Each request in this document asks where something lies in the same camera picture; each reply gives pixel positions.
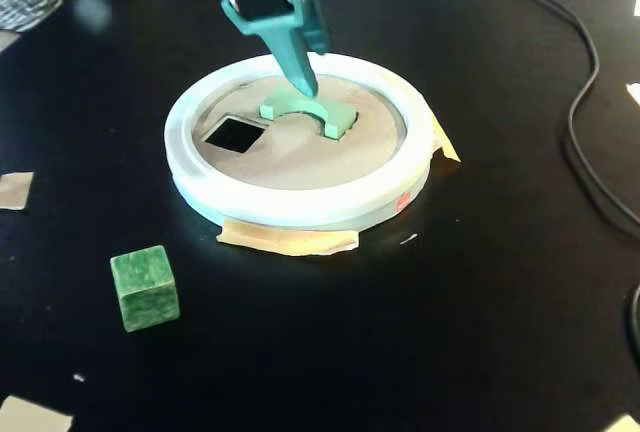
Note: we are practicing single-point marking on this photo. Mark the teal gripper black motor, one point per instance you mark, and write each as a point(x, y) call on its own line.
point(263, 4)

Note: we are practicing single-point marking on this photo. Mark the light green U shape block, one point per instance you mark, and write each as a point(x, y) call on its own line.
point(285, 102)

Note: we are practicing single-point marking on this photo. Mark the white round shape sorter lid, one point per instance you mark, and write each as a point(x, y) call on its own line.
point(300, 192)

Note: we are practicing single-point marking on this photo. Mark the tan masking tape piece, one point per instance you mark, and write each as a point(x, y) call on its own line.
point(30, 417)
point(15, 191)
point(622, 424)
point(446, 144)

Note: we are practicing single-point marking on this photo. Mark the long tan masking tape strip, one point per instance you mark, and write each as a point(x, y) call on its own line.
point(290, 241)

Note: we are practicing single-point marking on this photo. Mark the small white debris sliver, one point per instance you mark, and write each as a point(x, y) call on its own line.
point(409, 238)

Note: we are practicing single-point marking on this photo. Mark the dark green wooden cube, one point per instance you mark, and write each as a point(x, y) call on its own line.
point(145, 292)

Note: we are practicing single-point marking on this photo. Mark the white paper scrap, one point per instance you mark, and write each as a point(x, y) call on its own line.
point(635, 93)

